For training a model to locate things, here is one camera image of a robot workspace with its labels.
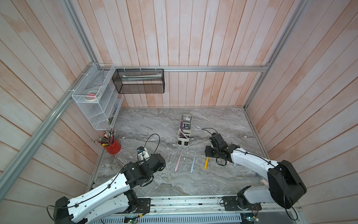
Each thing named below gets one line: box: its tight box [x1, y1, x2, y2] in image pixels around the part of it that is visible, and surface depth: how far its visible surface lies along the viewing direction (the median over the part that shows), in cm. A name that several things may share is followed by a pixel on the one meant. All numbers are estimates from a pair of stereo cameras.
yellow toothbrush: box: [204, 156, 210, 170], surface depth 90 cm
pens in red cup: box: [92, 128, 116, 147], surface depth 87 cm
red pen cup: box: [103, 138, 122, 155], surface depth 92 cm
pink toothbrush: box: [174, 149, 184, 173], surface depth 91 cm
